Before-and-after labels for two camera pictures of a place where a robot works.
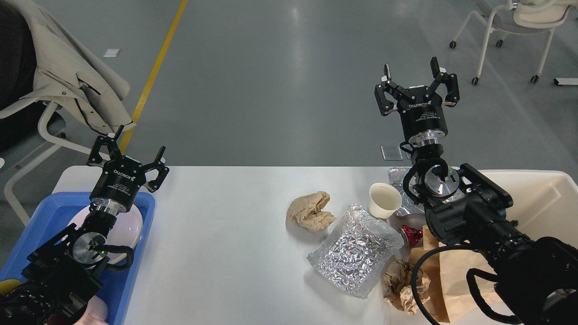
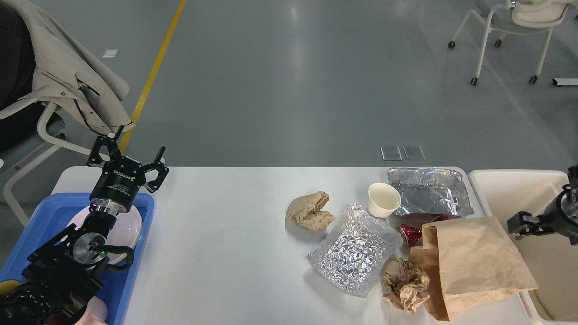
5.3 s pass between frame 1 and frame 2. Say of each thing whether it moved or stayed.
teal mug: stayed
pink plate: stayed
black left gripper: stayed
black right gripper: moved
